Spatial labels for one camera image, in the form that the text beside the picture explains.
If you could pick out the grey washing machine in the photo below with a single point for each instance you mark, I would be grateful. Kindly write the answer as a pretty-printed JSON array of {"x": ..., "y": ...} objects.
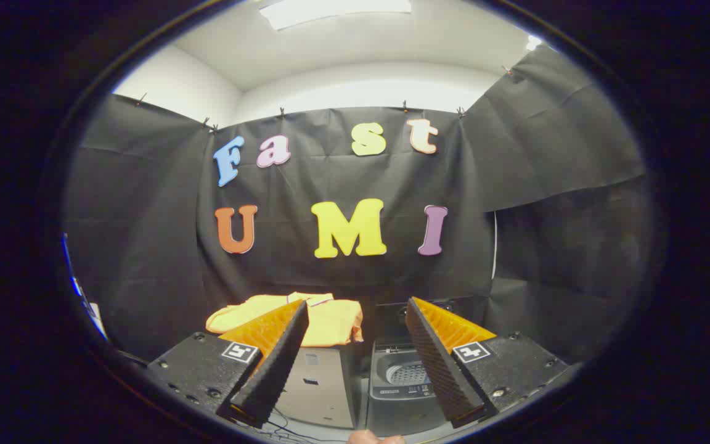
[{"x": 392, "y": 407}]

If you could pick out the ceiling light panel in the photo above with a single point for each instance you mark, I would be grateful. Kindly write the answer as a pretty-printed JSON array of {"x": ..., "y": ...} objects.
[{"x": 336, "y": 11}]

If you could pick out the white and blue object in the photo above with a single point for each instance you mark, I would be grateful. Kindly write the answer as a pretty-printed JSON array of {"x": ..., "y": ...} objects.
[{"x": 84, "y": 296}]

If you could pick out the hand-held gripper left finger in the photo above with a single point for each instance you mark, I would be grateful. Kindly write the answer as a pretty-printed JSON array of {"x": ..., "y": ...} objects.
[{"x": 269, "y": 376}]

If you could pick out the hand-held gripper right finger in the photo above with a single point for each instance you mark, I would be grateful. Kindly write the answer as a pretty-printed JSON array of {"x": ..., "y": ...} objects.
[{"x": 444, "y": 376}]

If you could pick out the orange yellow polo shirt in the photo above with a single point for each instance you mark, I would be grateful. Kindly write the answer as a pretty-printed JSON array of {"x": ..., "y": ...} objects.
[{"x": 330, "y": 320}]

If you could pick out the black washing machine lid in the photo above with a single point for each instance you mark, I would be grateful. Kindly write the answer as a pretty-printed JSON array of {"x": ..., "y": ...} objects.
[{"x": 389, "y": 320}]

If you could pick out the grey cabinet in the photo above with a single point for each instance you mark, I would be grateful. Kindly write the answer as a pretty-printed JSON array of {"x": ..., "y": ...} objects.
[{"x": 321, "y": 388}]

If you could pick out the black backdrop cloth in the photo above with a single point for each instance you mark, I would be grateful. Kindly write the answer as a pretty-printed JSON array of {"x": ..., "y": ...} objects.
[{"x": 145, "y": 234}]

